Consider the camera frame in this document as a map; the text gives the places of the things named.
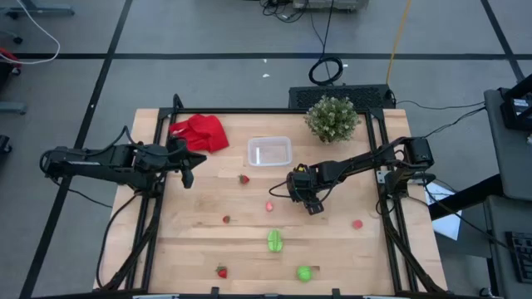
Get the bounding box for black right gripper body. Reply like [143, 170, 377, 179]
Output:
[287, 164, 323, 204]

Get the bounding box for grey desk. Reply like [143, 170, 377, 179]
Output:
[483, 88, 532, 299]

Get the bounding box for potted green plant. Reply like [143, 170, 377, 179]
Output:
[303, 95, 362, 145]

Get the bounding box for grey furniture foot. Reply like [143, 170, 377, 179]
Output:
[0, 101, 28, 115]

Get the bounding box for black metal table frame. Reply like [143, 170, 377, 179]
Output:
[93, 93, 448, 299]

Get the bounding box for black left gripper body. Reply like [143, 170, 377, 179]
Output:
[160, 144, 187, 174]

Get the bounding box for grey floor device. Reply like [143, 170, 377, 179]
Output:
[292, 0, 370, 12]

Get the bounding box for green toy starfruit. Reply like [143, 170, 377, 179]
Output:
[267, 228, 284, 253]

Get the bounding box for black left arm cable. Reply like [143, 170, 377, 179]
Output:
[93, 125, 188, 159]

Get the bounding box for black desk device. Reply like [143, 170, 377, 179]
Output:
[498, 73, 532, 133]

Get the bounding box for white paper sheet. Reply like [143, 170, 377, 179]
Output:
[423, 181, 463, 241]

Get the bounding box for white cable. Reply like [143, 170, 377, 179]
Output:
[0, 0, 62, 66]

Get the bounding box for black perforated box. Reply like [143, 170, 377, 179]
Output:
[288, 84, 396, 110]

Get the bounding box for black keyboard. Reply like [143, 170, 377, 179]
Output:
[505, 231, 532, 284]

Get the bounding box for yellow cable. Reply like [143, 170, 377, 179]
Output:
[385, 0, 412, 86]

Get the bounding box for grey furniture base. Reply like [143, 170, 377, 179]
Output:
[0, 0, 76, 20]

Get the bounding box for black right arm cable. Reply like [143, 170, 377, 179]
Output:
[268, 180, 300, 201]

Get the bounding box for black coiled cable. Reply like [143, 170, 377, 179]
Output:
[308, 0, 344, 87]

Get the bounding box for clear plastic tupperware container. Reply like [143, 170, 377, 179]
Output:
[247, 135, 293, 168]

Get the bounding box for red floor object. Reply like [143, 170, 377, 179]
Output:
[0, 47, 22, 76]

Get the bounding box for crumpled red cloth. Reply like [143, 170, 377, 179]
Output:
[168, 113, 230, 154]

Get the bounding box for black desk beam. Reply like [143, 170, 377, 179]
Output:
[427, 174, 504, 221]

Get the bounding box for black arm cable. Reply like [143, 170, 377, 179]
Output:
[268, 180, 300, 201]
[93, 125, 188, 159]

